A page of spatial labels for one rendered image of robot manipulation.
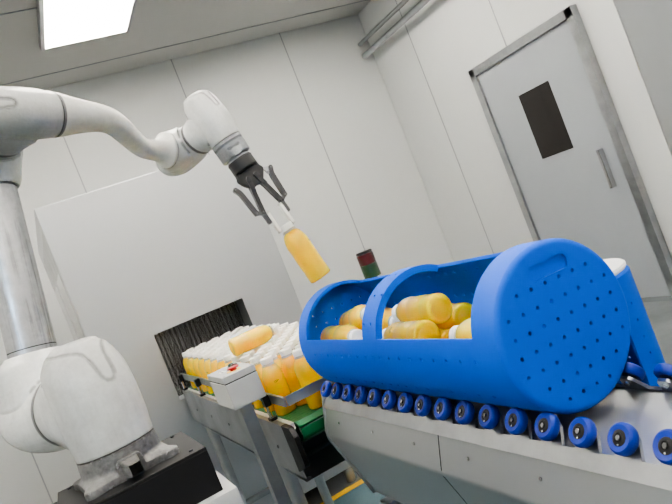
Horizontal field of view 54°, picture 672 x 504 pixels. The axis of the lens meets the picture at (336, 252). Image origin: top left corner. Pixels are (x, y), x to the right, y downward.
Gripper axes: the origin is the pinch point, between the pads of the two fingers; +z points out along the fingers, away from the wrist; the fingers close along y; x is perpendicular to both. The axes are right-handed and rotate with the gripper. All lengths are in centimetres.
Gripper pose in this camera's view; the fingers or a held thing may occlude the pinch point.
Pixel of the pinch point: (280, 218)
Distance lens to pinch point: 184.5
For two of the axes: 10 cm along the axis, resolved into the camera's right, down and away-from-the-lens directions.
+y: 7.8, -5.7, 2.6
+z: 5.7, 8.2, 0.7
